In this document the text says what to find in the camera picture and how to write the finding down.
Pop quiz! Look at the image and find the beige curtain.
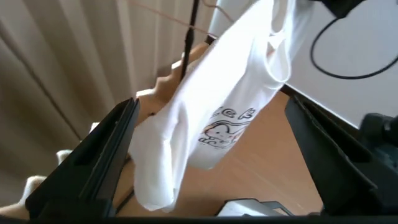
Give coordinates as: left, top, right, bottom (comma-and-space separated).
0, 0, 218, 208

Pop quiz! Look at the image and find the black cable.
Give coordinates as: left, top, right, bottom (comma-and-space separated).
310, 17, 398, 80

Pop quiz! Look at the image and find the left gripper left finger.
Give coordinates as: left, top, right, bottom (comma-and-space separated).
24, 98, 141, 218

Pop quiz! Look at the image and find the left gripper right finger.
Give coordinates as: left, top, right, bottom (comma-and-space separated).
284, 95, 398, 215

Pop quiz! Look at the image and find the black clothes rack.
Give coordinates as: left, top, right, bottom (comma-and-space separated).
114, 0, 200, 216

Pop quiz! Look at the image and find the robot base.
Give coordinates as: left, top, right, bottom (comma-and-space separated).
217, 113, 398, 217

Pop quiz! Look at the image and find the white printed t-shirt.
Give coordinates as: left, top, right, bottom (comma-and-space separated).
129, 0, 315, 213

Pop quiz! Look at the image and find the pink clothes hanger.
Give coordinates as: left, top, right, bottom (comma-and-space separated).
127, 0, 234, 38

